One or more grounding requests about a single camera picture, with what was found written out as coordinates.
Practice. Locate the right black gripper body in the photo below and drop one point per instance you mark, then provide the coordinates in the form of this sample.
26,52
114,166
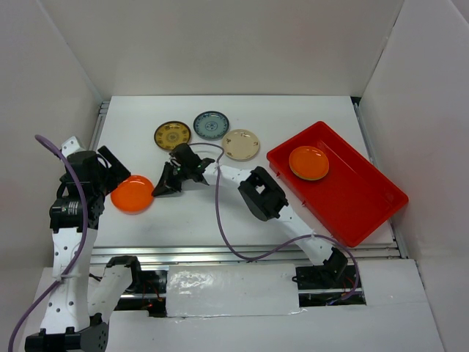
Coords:
183,170

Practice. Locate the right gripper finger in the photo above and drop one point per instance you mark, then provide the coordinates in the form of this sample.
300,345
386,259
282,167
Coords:
166,188
167,174

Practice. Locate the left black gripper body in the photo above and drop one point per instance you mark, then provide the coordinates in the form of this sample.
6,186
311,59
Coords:
111,177

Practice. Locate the yellow patterned plate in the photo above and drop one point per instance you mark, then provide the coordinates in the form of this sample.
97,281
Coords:
172,133

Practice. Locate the orange plate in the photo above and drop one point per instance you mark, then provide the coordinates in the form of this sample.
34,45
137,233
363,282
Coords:
134,195
308,160

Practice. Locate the green plate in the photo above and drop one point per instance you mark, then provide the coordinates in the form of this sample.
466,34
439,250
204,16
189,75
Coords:
310,177

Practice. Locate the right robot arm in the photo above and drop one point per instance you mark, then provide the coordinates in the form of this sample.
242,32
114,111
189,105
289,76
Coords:
265,200

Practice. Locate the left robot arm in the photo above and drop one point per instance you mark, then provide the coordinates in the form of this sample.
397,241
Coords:
77,319

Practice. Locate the red plastic bin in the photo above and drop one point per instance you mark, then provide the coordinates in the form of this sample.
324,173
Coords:
353,199

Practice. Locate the blue patterned plate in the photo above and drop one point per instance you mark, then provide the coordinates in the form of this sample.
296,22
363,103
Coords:
211,125

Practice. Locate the beige floral plate back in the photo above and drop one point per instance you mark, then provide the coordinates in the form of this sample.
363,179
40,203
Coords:
240,144

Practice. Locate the white foil-taped panel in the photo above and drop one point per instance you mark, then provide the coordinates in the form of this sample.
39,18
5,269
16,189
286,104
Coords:
210,291

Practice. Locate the aluminium rail frame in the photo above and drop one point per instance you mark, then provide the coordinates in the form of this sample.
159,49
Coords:
182,228

